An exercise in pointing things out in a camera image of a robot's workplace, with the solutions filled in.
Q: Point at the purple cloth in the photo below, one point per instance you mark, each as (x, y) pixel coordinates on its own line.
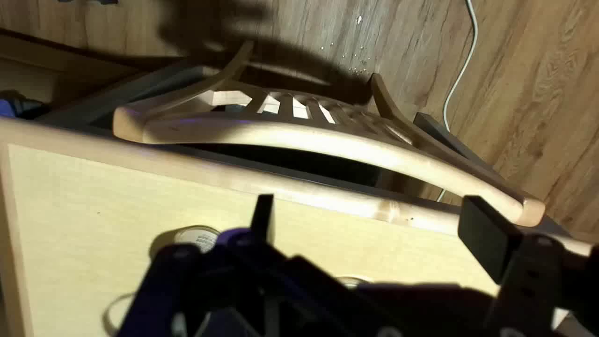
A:
(16, 105)

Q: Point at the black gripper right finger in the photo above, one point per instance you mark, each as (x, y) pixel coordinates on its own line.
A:
(493, 240)

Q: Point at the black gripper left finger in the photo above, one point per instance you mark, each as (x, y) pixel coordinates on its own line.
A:
(263, 218)

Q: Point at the light wooden chair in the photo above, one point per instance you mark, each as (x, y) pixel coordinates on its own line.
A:
(311, 133)

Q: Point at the light wooden table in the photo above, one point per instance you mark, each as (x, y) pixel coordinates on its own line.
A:
(94, 218)

